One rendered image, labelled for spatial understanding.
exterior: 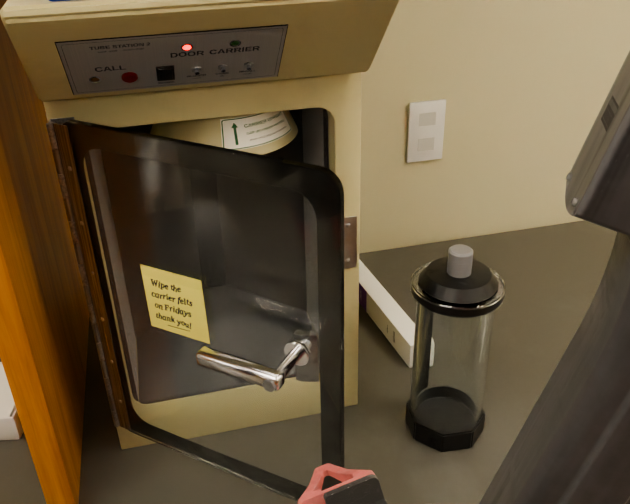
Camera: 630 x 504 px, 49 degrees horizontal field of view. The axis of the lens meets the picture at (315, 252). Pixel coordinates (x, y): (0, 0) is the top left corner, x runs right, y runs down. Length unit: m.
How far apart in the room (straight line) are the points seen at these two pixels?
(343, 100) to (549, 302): 0.61
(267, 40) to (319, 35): 0.05
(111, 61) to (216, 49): 0.09
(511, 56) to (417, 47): 0.18
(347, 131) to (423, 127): 0.53
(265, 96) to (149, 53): 0.15
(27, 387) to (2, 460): 0.24
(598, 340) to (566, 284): 1.01
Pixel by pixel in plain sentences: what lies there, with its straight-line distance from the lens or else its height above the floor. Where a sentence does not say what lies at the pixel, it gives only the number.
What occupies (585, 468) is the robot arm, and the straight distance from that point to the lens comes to 0.29.
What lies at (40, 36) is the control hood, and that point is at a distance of 0.61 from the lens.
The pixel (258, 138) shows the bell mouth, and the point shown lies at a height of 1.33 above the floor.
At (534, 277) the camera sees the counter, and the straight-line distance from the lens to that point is 1.29.
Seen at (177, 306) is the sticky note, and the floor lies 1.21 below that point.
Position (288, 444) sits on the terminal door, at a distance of 0.74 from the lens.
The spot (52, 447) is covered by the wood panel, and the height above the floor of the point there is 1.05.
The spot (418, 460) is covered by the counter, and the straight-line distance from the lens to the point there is 0.92.
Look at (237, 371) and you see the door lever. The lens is 0.63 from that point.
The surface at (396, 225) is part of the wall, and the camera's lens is 1.36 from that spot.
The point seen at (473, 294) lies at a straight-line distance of 0.79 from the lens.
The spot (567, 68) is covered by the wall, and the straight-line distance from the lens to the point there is 1.40.
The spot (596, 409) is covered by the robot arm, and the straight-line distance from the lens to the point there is 0.28.
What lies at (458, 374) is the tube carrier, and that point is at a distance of 0.85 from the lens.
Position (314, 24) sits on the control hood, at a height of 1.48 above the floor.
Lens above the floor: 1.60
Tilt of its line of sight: 30 degrees down
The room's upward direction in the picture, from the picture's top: 1 degrees counter-clockwise
